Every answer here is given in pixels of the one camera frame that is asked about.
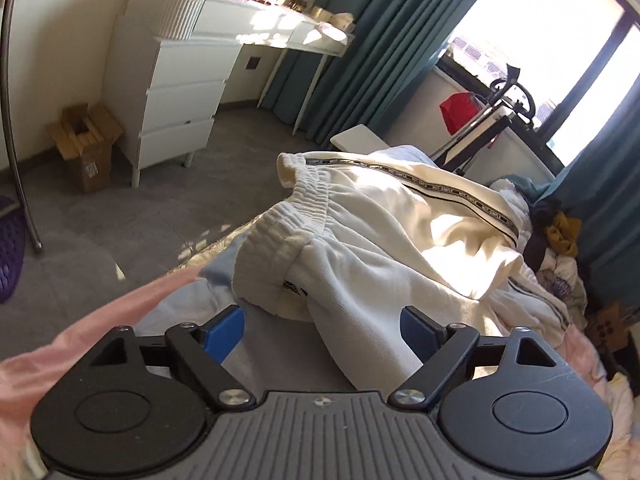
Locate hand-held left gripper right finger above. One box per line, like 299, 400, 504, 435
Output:
389, 306, 557, 409

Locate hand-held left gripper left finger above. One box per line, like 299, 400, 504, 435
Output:
91, 305, 254, 408

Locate white sweatpants with striped trim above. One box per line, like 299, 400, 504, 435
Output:
234, 152, 571, 391

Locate pile of clothes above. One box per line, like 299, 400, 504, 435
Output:
490, 175, 596, 321

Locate pink blanket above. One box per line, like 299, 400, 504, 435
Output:
0, 262, 211, 480

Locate patterned cardboard box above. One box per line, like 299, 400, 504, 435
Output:
582, 302, 633, 381

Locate white stool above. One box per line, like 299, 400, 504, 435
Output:
330, 127, 392, 153

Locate black exercise machine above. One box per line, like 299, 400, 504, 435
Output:
432, 64, 536, 177

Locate teal curtain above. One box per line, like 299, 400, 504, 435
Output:
537, 132, 640, 311
260, 0, 510, 143

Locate red bag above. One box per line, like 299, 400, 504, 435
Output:
439, 92, 479, 135

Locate purple mat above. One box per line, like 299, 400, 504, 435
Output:
0, 196, 27, 305

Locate white chest of drawers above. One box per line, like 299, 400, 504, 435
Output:
109, 0, 242, 189

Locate chrome metal pole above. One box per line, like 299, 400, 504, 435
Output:
0, 0, 43, 256

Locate white dressing table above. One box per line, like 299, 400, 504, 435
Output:
202, 0, 357, 136

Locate cosmetics on dressing table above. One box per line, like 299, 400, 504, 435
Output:
235, 0, 357, 31

